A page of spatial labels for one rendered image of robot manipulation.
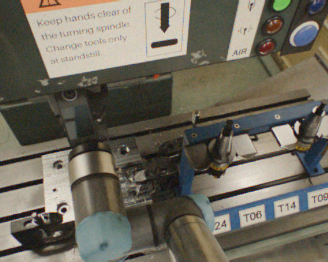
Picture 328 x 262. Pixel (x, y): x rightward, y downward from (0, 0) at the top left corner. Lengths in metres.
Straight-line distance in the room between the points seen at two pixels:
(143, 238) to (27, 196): 0.63
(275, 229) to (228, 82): 0.96
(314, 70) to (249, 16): 1.25
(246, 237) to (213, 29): 0.76
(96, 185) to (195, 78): 1.38
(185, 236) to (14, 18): 0.36
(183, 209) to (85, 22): 0.35
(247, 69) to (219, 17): 1.54
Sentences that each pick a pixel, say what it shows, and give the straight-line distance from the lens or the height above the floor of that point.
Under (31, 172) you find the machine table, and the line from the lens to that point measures 1.19.
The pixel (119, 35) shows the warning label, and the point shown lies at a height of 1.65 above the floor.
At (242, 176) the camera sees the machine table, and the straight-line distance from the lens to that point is 1.14.
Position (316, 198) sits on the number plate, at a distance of 1.13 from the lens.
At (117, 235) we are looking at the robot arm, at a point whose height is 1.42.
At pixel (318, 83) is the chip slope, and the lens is 1.60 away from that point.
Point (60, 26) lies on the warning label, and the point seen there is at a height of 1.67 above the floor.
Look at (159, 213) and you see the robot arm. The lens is 0.59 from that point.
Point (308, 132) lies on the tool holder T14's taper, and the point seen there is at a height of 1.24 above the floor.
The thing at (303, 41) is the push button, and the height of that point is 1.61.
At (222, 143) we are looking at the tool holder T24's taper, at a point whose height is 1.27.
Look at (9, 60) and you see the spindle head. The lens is 0.38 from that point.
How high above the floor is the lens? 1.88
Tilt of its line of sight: 54 degrees down
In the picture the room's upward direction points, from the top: 2 degrees clockwise
